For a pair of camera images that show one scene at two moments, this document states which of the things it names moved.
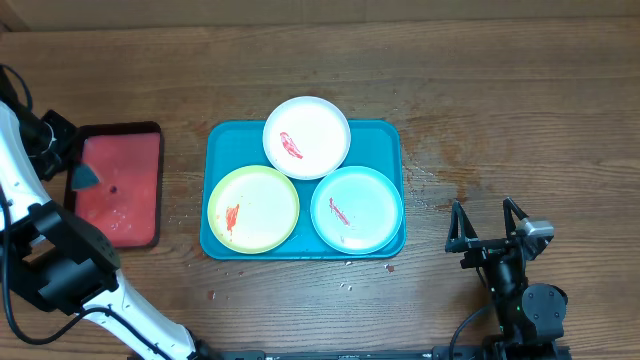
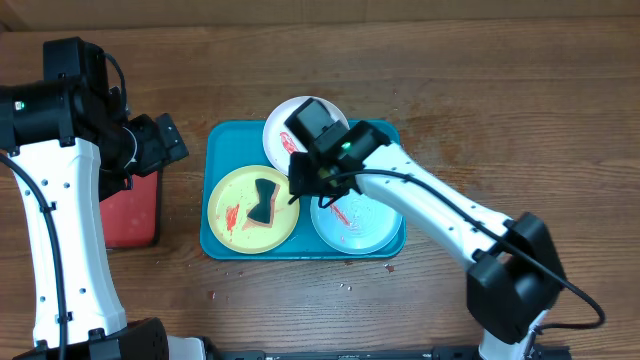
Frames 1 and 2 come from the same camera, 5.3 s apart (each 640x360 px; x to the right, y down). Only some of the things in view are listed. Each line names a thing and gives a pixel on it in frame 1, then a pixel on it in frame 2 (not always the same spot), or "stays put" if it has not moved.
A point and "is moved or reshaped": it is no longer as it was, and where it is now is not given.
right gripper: x=463 y=238 -> x=307 y=166
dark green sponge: x=83 y=177 is moved or reshaped
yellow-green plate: x=253 y=209 stays put
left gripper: x=49 y=167 -> x=147 y=137
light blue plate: x=356 y=210 stays put
